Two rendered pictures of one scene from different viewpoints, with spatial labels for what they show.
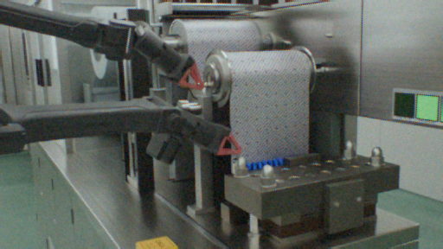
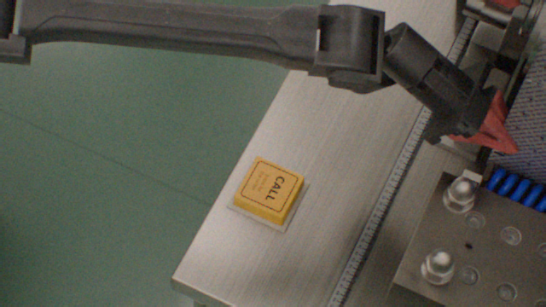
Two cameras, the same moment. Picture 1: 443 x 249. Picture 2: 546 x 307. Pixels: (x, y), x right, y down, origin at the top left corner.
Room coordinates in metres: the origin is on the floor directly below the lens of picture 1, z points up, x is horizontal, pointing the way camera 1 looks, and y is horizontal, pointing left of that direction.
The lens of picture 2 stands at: (0.48, -0.34, 2.11)
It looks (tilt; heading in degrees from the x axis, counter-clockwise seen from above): 60 degrees down; 48
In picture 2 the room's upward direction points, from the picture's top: 6 degrees clockwise
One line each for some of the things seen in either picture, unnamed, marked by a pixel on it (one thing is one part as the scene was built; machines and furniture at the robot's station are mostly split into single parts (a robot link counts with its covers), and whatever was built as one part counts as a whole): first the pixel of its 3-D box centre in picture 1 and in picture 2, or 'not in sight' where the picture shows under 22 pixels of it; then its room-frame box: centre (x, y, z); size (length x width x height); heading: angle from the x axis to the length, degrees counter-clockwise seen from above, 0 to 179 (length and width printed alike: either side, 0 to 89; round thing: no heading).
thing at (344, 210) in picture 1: (344, 206); not in sight; (1.00, -0.28, 0.96); 0.10 x 0.03 x 0.11; 118
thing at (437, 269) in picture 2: (267, 175); (440, 262); (0.96, -0.10, 1.05); 0.04 x 0.04 x 0.04
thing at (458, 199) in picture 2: (240, 166); (461, 191); (1.04, -0.05, 1.05); 0.04 x 0.04 x 0.04
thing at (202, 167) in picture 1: (198, 155); (483, 75); (1.17, 0.06, 1.05); 0.06 x 0.05 x 0.31; 118
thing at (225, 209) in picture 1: (272, 202); not in sight; (1.16, -0.13, 0.92); 0.28 x 0.04 x 0.04; 118
